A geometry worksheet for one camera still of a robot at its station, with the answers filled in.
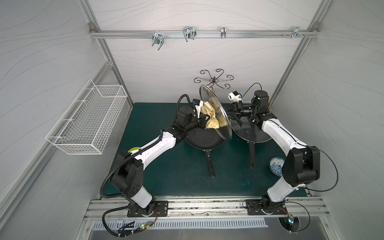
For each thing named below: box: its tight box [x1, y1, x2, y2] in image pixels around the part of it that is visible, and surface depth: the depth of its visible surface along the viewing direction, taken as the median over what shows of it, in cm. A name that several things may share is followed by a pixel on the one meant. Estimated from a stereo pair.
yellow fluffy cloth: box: [200, 97, 228, 129], surface depth 77 cm
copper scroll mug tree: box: [193, 68, 235, 90], surface depth 93 cm
